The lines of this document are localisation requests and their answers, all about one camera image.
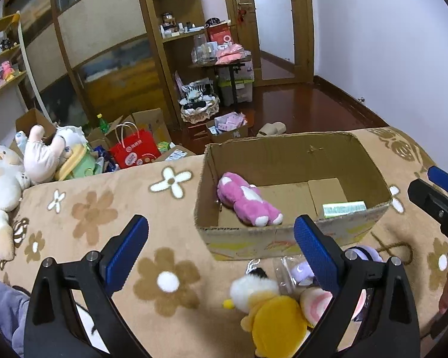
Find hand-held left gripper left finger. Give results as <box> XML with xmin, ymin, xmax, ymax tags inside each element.
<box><xmin>23</xmin><ymin>214</ymin><xmax>152</xmax><ymax>358</ymax></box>

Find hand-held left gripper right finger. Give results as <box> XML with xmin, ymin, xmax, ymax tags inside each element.
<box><xmin>293</xmin><ymin>214</ymin><xmax>422</xmax><ymax>358</ymax></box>

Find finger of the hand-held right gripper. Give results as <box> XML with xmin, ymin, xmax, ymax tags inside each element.
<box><xmin>428</xmin><ymin>166</ymin><xmax>448</xmax><ymax>197</ymax></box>
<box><xmin>408</xmin><ymin>178</ymin><xmax>448</xmax><ymax>232</ymax></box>

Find purple plush toy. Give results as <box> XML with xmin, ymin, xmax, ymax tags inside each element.
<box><xmin>274</xmin><ymin>245</ymin><xmax>384</xmax><ymax>297</ymax></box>

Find pink white round plush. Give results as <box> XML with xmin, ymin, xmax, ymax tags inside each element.
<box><xmin>299</xmin><ymin>286</ymin><xmax>366</xmax><ymax>329</ymax></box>

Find brown cardboard box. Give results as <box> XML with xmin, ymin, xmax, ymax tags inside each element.
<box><xmin>193</xmin><ymin>131</ymin><xmax>393</xmax><ymax>262</ymax></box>

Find white fluffy duck plush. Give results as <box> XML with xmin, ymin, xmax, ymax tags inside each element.
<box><xmin>223</xmin><ymin>273</ymin><xmax>280</xmax><ymax>312</ymax></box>

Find yellow plush toy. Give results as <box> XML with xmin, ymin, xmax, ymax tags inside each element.
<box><xmin>240</xmin><ymin>294</ymin><xmax>310</xmax><ymax>358</ymax></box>

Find tan floral blanket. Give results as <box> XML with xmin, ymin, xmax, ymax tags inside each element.
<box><xmin>0</xmin><ymin>127</ymin><xmax>448</xmax><ymax>358</ymax></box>

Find small white green packet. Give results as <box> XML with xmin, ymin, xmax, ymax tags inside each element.
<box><xmin>323</xmin><ymin>201</ymin><xmax>367</xmax><ymax>218</ymax></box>

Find pink plush toy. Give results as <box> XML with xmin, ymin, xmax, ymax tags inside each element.
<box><xmin>217</xmin><ymin>172</ymin><xmax>284</xmax><ymax>227</ymax></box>

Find blue snack packet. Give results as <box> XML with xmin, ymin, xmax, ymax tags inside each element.
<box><xmin>93</xmin><ymin>145</ymin><xmax>118</xmax><ymax>174</ymax></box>

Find red paper bag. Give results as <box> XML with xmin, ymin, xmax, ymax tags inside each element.
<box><xmin>109</xmin><ymin>122</ymin><xmax>162</xmax><ymax>169</ymax></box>

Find green yellow toy house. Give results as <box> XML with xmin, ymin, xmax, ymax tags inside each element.
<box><xmin>54</xmin><ymin>143</ymin><xmax>98</xmax><ymax>180</ymax></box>

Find labelled flat cardboard box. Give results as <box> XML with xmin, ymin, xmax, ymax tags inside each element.
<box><xmin>153</xmin><ymin>145</ymin><xmax>197</xmax><ymax>163</ymax></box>

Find pink white plush doll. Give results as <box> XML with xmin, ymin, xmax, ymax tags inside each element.
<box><xmin>22</xmin><ymin>124</ymin><xmax>88</xmax><ymax>184</ymax></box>

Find large open cardboard box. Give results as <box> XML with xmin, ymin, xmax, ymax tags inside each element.
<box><xmin>88</xmin><ymin>108</ymin><xmax>172</xmax><ymax>150</ymax></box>

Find beige slippers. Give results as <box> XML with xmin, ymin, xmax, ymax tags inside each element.
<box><xmin>256</xmin><ymin>121</ymin><xmax>287</xmax><ymax>137</ymax></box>

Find person's lavender fleece clothing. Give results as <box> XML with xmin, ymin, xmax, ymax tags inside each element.
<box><xmin>0</xmin><ymin>268</ymin><xmax>32</xmax><ymax>358</ymax></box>

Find large white tan plush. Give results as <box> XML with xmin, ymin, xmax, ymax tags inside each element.
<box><xmin>0</xmin><ymin>145</ymin><xmax>32</xmax><ymax>262</ymax></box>

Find small cardboard box of packets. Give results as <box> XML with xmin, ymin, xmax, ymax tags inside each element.
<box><xmin>205</xmin><ymin>112</ymin><xmax>249</xmax><ymax>143</ymax></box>

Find wicker basket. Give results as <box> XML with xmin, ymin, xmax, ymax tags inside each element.
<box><xmin>180</xmin><ymin>95</ymin><xmax>221</xmax><ymax>124</ymax></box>

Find plain open cardboard box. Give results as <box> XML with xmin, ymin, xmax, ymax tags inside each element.
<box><xmin>15</xmin><ymin>108</ymin><xmax>58</xmax><ymax>146</ymax></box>

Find black white striped cloth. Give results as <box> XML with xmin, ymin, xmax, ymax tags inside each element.
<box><xmin>179</xmin><ymin>82</ymin><xmax>217</xmax><ymax>110</ymax></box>

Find clear storage bin green lid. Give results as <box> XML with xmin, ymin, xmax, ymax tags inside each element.
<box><xmin>217</xmin><ymin>60</ymin><xmax>254</xmax><ymax>107</ymax></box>

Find wooden corner shelf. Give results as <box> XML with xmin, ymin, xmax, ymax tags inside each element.
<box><xmin>134</xmin><ymin>0</ymin><xmax>225</xmax><ymax>131</ymax></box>

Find small dark side table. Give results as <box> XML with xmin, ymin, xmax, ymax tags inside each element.
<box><xmin>188</xmin><ymin>58</ymin><xmax>252</xmax><ymax>110</ymax></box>

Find wooden door with glass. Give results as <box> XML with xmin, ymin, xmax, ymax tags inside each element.
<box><xmin>220</xmin><ymin>0</ymin><xmax>314</xmax><ymax>86</ymax></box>

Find clear plastic jar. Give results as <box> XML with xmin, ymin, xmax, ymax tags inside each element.
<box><xmin>192</xmin><ymin>33</ymin><xmax>210</xmax><ymax>64</ymax></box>

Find pink cloth pile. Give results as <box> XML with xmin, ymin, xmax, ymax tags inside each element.
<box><xmin>216</xmin><ymin>43</ymin><xmax>251</xmax><ymax>64</ymax></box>

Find wooden wardrobe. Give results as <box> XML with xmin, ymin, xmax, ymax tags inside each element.
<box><xmin>4</xmin><ymin>0</ymin><xmax>172</xmax><ymax>127</ymax></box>

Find cluster of cosmetic bottles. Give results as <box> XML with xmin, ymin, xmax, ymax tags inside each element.
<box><xmin>160</xmin><ymin>13</ymin><xmax>206</xmax><ymax>38</ymax></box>

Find yellow shelf with figurines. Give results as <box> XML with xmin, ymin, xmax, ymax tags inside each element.
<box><xmin>0</xmin><ymin>11</ymin><xmax>47</xmax><ymax>116</ymax></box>

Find red gift box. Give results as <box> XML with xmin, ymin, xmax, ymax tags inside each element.
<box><xmin>207</xmin><ymin>22</ymin><xmax>232</xmax><ymax>47</ymax></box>

